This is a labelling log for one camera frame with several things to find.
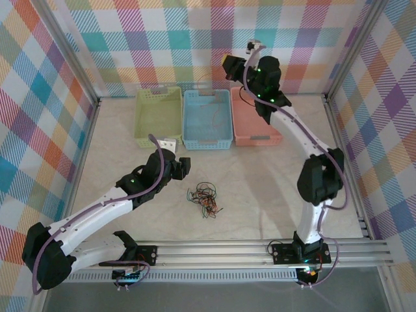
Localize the thin orange cable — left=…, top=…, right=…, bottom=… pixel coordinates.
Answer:
left=193, top=188, right=222, bottom=215

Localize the thin black cable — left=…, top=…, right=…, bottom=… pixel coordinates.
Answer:
left=190, top=181, right=225, bottom=219

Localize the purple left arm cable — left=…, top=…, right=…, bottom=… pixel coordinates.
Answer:
left=32, top=133, right=167, bottom=295

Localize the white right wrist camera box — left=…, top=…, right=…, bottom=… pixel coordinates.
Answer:
left=246, top=39, right=267, bottom=66

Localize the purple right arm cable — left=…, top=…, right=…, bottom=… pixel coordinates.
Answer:
left=242, top=45, right=350, bottom=289

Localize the thin green cable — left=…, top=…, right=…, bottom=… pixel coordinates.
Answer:
left=186, top=187, right=212, bottom=220

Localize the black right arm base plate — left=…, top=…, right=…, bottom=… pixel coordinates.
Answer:
left=271, top=242, right=332, bottom=265

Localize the green plastic basket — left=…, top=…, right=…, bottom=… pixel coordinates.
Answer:
left=133, top=86, right=183, bottom=149

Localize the slotted grey cable duct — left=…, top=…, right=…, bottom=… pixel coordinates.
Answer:
left=64, top=268, right=300, bottom=284

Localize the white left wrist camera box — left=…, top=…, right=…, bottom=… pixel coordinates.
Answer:
left=157, top=137, right=179, bottom=153

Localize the aluminium frame post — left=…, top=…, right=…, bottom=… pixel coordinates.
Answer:
left=322, top=0, right=389, bottom=102
left=37, top=0, right=102, bottom=110

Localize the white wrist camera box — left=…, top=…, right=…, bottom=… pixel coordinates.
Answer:
left=246, top=39, right=267, bottom=66
left=157, top=137, right=179, bottom=153

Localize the pink plastic basket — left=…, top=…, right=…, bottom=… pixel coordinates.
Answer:
left=229, top=86, right=285, bottom=147

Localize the thin red cable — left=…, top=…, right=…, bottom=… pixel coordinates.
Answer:
left=198, top=81, right=232, bottom=131

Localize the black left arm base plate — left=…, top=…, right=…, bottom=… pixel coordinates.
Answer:
left=123, top=245, right=159, bottom=267

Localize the aluminium mounting rail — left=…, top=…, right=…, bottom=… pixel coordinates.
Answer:
left=71, top=239, right=394, bottom=271

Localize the blue plastic basket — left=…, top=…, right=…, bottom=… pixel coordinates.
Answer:
left=181, top=89, right=235, bottom=151

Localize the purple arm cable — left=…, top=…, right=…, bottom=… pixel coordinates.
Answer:
left=242, top=45, right=350, bottom=289
left=32, top=133, right=167, bottom=295

